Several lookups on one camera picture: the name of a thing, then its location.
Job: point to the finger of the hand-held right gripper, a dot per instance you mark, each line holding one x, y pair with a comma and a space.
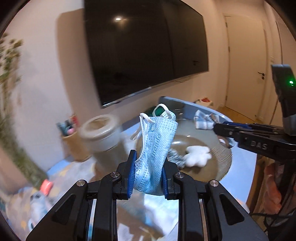
229, 134
254, 127

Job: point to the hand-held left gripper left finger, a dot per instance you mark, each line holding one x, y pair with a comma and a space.
132, 176

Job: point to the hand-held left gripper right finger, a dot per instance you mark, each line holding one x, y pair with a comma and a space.
165, 185

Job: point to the checked fabric bow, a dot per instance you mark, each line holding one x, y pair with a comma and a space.
204, 122

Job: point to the large grey bowl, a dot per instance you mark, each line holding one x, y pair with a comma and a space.
198, 172

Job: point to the blue face mask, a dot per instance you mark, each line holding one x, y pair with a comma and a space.
157, 148

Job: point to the pink packet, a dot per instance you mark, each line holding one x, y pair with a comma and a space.
46, 186

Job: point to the black and white cloth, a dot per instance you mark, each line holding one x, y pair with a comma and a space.
177, 159

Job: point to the white plush toy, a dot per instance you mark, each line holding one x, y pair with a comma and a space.
197, 157

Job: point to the white stool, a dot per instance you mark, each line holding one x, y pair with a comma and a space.
203, 104

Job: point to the red item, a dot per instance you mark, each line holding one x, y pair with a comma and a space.
205, 100

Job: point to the orange cloth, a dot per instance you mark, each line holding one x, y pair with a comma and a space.
271, 192

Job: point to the blue plastic tray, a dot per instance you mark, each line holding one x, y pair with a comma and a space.
185, 103

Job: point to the white door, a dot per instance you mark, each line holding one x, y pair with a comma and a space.
245, 69

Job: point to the patterned table mat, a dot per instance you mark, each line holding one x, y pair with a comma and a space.
69, 169

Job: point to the wooden pen holder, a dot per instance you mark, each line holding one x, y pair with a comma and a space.
74, 147

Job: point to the green cloth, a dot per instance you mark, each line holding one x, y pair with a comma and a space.
158, 112

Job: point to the bunch of pens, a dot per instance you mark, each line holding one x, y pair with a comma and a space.
68, 127

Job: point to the plant in green glass vase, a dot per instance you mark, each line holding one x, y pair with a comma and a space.
9, 60

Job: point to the black wall television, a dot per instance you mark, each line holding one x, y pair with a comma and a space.
143, 51

